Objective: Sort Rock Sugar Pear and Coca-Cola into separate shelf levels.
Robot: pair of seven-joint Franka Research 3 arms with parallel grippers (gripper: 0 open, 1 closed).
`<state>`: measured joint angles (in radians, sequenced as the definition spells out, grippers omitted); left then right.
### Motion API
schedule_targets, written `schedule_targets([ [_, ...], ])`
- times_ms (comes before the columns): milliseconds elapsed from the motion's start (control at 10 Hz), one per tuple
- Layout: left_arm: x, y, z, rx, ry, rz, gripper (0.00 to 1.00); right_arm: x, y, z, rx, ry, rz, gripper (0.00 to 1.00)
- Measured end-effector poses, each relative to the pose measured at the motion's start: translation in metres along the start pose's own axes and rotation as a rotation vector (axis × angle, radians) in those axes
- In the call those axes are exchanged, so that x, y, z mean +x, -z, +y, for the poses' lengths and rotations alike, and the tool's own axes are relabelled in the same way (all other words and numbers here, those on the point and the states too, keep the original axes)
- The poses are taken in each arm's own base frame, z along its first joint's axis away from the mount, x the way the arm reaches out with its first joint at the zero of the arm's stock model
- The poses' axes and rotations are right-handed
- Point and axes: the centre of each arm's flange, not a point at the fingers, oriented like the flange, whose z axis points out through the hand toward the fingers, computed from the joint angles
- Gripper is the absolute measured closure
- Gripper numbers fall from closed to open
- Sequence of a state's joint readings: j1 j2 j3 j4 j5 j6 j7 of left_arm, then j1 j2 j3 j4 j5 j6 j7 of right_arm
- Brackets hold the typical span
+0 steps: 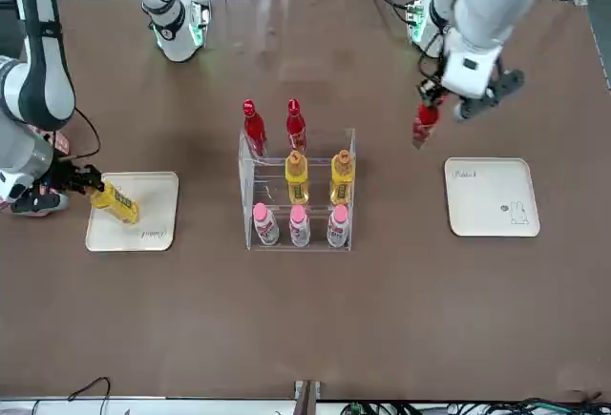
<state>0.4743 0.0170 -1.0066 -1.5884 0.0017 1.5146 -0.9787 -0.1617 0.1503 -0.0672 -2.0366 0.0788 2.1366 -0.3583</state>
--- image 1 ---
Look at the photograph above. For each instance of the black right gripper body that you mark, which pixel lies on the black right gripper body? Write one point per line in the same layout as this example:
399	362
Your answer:
64	177

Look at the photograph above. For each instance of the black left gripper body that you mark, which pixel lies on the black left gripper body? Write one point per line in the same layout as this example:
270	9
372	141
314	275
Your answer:
439	89

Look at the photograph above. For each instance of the red Coca-Cola bottle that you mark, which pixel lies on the red Coca-Cola bottle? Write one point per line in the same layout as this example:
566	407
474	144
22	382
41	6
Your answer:
425	124
296	126
254	129

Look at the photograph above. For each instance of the yellow pear drink bottle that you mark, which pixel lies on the yellow pear drink bottle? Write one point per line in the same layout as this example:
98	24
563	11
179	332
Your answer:
117	205
297	181
342	179

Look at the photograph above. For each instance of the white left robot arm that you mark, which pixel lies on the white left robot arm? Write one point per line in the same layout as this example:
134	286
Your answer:
482	14

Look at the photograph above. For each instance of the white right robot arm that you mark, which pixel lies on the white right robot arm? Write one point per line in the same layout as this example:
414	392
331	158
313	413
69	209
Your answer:
174	43

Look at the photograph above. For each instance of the clear acrylic tiered shelf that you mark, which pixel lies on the clear acrylic tiered shelf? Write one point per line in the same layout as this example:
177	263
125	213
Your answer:
351	195

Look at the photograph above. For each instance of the beige tray with rabbit drawing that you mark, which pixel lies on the beige tray with rabbit drawing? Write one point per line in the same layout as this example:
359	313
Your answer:
487	195
153	214

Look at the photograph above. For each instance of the white bottle with pink cap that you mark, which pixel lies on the white bottle with pink cap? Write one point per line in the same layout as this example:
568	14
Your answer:
299	226
265	226
338	226

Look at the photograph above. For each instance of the metal camera bracket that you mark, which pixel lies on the metal camera bracket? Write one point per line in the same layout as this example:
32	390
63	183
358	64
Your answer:
307	396

